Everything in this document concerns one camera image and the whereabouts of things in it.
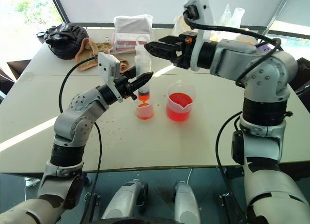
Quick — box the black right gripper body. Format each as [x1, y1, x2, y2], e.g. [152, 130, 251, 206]
[173, 32, 200, 69]

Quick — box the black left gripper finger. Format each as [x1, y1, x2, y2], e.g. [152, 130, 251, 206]
[131, 71, 155, 92]
[123, 65, 138, 80]

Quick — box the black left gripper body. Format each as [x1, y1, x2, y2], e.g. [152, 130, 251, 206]
[113, 74, 139, 101]

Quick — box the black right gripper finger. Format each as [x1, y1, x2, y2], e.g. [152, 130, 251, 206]
[158, 35, 180, 44]
[143, 41, 183, 63]

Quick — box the clear plastic syringe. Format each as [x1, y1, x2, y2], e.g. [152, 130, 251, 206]
[134, 35, 153, 106]

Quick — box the small clear plastic cup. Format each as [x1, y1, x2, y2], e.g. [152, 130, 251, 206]
[136, 102, 155, 121]

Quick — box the cream plastic bag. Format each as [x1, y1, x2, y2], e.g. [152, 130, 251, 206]
[172, 14, 212, 41]

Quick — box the pink flat box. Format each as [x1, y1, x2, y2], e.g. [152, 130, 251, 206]
[115, 32, 149, 52]

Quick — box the plastic bag of white tissues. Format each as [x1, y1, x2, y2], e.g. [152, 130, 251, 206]
[113, 14, 156, 56]

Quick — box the large clear plastic beaker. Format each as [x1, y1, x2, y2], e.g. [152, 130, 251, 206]
[165, 80, 198, 123]

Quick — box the brown towel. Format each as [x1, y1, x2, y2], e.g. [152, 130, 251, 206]
[74, 37, 130, 72]

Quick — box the clear crumpled plastic bag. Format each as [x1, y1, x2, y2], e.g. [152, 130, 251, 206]
[216, 3, 233, 26]

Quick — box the clear plastic flask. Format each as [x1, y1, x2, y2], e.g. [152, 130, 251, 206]
[231, 6, 246, 29]

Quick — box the black bag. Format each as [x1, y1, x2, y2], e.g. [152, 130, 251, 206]
[36, 22, 90, 60]

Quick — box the dark chair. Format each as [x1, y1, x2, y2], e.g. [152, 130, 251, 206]
[289, 56, 310, 99]
[0, 59, 32, 99]

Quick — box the silver left robot leg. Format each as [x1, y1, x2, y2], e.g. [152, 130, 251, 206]
[100, 178, 149, 221]

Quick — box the silver robot leg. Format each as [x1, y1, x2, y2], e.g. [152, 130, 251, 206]
[172, 180, 202, 224]
[100, 178, 149, 221]

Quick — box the silver right robot leg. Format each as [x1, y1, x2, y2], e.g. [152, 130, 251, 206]
[172, 180, 202, 224]

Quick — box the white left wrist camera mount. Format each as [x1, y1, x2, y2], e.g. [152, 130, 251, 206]
[97, 52, 124, 104]

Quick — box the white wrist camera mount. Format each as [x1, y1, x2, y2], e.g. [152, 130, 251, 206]
[183, 0, 217, 72]
[97, 52, 124, 104]

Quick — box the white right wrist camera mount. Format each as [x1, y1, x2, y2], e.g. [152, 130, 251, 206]
[183, 0, 217, 72]

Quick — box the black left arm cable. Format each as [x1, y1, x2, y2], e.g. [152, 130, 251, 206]
[59, 56, 103, 224]

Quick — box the black metal table bracket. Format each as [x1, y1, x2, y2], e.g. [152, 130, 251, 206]
[84, 192, 102, 213]
[217, 192, 233, 208]

